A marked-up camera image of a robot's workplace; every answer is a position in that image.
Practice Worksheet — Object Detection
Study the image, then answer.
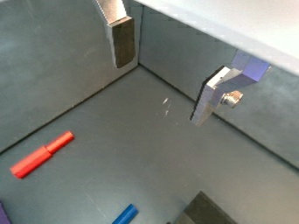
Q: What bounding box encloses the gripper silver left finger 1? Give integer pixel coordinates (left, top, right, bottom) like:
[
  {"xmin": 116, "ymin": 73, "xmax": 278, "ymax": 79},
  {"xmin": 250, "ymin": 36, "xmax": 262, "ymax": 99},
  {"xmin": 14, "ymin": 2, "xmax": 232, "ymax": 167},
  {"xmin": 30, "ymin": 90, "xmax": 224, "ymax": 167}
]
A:
[{"xmin": 92, "ymin": 0, "xmax": 136, "ymax": 68}]

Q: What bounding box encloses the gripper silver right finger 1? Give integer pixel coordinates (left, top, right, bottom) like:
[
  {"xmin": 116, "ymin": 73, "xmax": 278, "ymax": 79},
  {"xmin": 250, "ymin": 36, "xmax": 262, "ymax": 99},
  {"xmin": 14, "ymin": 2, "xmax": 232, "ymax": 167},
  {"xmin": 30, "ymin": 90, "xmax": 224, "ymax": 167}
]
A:
[{"xmin": 190, "ymin": 50, "xmax": 270, "ymax": 126}]

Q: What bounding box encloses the blue stepped peg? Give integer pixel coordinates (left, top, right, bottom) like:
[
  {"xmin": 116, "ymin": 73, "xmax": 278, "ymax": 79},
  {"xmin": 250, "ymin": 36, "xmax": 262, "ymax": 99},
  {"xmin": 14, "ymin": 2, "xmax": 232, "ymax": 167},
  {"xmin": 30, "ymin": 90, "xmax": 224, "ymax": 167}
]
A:
[{"xmin": 112, "ymin": 204, "xmax": 138, "ymax": 224}]

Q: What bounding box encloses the red stepped peg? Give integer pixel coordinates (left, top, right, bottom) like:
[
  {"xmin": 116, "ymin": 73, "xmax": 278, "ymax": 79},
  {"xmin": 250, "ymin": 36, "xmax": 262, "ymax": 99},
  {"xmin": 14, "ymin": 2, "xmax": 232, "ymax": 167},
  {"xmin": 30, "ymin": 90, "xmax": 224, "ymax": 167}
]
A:
[{"xmin": 10, "ymin": 131, "xmax": 74, "ymax": 179}]

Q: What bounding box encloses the purple base block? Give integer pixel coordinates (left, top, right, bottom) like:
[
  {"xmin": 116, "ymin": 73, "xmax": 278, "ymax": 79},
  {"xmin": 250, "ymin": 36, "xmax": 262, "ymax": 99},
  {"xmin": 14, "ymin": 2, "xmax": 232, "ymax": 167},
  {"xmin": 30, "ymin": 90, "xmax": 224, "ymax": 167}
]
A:
[{"xmin": 0, "ymin": 202, "xmax": 10, "ymax": 224}]

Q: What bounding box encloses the black angle bracket fixture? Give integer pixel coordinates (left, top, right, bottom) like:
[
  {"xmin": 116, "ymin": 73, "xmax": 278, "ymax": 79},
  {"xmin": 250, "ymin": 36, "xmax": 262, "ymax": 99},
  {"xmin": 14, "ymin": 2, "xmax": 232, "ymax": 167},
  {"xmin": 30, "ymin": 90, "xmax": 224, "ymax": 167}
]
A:
[{"xmin": 165, "ymin": 192, "xmax": 237, "ymax": 224}]

